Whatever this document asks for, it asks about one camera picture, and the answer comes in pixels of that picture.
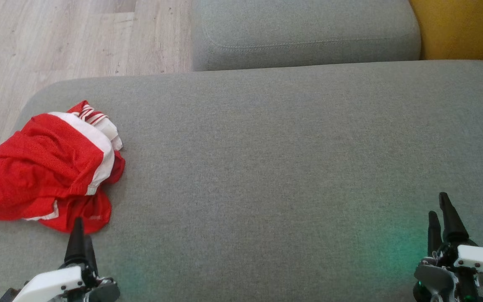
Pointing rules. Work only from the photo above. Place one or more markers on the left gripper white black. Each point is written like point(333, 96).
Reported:
point(48, 283)

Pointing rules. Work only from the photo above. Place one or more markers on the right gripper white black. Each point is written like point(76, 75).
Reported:
point(482, 260)

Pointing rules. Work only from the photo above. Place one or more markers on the red shirt white striped trim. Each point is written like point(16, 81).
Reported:
point(83, 214)

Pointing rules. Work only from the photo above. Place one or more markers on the red shorts white side stripe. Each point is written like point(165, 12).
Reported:
point(36, 161)

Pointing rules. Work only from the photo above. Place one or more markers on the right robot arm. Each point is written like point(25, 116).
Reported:
point(432, 277)

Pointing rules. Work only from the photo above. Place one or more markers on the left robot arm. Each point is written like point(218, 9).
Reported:
point(105, 292)

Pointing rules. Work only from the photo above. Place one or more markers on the large grey sofa seat cushion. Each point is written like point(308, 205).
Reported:
point(266, 167)

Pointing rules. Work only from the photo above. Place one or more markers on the large yellow sofa backrest cushion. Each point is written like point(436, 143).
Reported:
point(463, 29)

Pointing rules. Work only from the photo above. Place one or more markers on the medium grey sofa seat cushion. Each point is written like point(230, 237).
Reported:
point(304, 25)

